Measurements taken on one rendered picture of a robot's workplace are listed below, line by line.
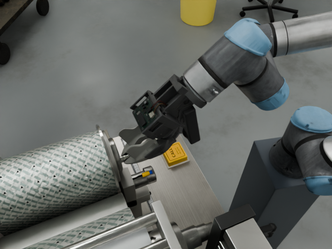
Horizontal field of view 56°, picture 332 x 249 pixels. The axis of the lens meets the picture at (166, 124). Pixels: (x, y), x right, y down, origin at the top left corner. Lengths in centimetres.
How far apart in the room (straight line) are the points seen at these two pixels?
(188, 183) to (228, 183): 108
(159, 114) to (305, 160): 51
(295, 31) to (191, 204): 58
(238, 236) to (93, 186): 33
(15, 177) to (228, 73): 43
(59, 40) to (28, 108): 90
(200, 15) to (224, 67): 274
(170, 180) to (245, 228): 66
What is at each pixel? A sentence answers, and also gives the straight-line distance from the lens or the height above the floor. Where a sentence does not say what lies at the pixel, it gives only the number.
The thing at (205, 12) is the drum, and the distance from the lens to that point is 328.
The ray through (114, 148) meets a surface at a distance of 65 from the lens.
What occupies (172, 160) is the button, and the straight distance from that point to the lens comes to 105.
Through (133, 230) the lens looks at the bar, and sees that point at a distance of 38.
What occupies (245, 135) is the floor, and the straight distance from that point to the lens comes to 236.
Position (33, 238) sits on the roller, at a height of 123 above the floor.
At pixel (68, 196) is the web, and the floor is 126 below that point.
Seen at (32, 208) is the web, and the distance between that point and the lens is 65.
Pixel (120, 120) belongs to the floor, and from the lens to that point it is 240.
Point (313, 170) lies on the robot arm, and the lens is 92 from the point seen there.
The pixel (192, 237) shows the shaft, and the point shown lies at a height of 135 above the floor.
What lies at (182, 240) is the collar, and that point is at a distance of 47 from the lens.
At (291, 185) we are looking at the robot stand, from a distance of 111.
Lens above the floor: 181
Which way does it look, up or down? 50 degrees down
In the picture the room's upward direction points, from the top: straight up
